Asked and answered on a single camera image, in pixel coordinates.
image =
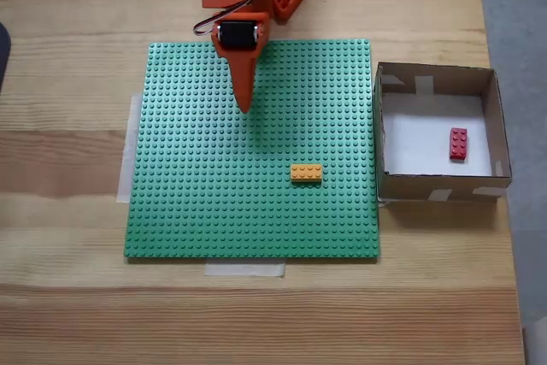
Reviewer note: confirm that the red lego block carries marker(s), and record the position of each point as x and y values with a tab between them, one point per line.
458	145

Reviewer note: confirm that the yellow lego block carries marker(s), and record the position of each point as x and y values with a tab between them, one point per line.
306	173

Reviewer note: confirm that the green lego baseplate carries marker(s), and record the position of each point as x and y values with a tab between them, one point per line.
256	211

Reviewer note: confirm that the cardboard box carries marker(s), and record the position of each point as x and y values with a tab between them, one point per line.
406	189

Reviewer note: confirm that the masking tape strip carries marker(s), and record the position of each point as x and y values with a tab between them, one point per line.
126	160
243	270

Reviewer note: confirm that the white paper sheet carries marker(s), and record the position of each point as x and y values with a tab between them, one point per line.
427	143

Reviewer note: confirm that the dark rounded object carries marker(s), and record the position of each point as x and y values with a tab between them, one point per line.
3	53

